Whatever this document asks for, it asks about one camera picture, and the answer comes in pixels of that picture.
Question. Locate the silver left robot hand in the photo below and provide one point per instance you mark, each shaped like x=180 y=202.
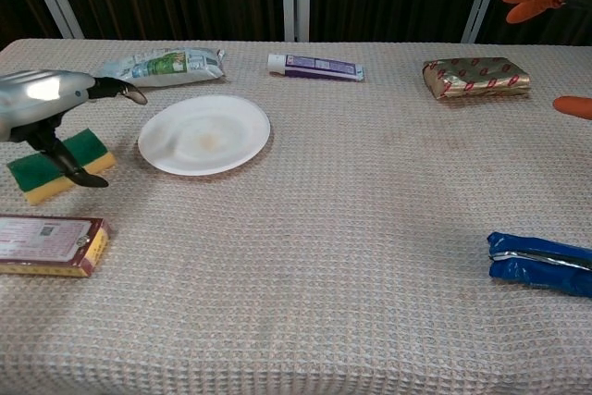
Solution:
x=41 y=90

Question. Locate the white round plate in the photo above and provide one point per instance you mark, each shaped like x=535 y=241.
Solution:
x=203 y=136

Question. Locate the gold foil wrapped package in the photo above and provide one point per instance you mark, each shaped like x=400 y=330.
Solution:
x=476 y=77

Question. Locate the white and green snack pouch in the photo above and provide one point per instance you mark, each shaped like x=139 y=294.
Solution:
x=176 y=64

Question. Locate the red and yellow carton box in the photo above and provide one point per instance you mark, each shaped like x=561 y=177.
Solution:
x=46 y=242

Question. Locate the purple and white toothpaste tube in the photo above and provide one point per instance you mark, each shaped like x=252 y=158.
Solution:
x=319 y=67

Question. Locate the blue foil snack package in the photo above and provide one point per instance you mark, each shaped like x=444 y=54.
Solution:
x=541 y=270

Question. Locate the beige waffle tablecloth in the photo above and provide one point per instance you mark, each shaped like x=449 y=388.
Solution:
x=324 y=228

